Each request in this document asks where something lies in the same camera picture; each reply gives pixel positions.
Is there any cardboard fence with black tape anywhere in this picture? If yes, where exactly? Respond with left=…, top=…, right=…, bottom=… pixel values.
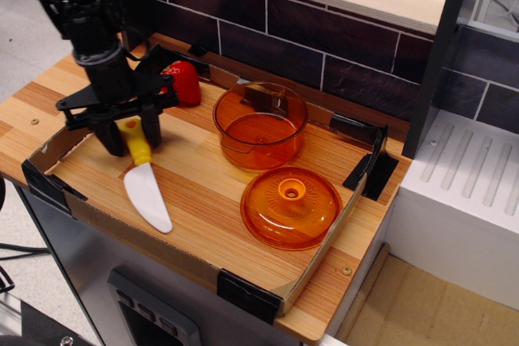
left=23, top=62, right=410, bottom=339

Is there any red toy strawberry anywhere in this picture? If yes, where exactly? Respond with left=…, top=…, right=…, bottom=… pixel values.
left=161, top=61, right=201, bottom=106

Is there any yellow handled white toy knife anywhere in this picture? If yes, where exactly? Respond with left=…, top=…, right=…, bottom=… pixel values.
left=118, top=118, right=173, bottom=233

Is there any orange transparent pot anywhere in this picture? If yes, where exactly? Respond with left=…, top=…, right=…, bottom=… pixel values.
left=212, top=82, right=308, bottom=170

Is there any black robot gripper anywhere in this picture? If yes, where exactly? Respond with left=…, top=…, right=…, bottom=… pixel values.
left=57, top=50, right=179, bottom=156

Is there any grey oven control panel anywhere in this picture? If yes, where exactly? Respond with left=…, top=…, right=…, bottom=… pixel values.
left=108, top=270, right=203, bottom=346

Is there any white toy sink drainboard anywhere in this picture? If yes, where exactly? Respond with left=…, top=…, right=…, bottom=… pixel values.
left=385, top=111, right=518, bottom=309

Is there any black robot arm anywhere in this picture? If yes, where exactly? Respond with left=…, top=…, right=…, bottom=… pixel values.
left=38, top=0, right=178, bottom=156

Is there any orange transparent pot lid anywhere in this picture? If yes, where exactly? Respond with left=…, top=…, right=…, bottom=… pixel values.
left=240, top=167, right=342, bottom=250

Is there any dark grey vertical post right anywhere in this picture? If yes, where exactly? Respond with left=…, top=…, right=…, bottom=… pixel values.
left=402, top=0, right=463, bottom=159

